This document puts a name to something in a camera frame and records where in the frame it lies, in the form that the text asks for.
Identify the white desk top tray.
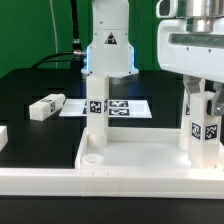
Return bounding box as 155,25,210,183
74,126,224,171

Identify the white front barrier rail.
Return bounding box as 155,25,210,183
0,168,224,199

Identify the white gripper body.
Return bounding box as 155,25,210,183
157,18,224,83

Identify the black cable with connector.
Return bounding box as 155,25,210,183
30,0,88,70

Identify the white block at left edge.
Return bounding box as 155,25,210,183
0,126,8,152

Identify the thin white cable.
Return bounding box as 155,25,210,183
49,0,59,70

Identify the white sheet with fiducial markers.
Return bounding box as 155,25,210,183
60,99,152,118

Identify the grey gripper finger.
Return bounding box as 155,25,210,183
183,75,205,102
207,84,224,116

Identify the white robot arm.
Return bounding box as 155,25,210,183
82,0,224,116

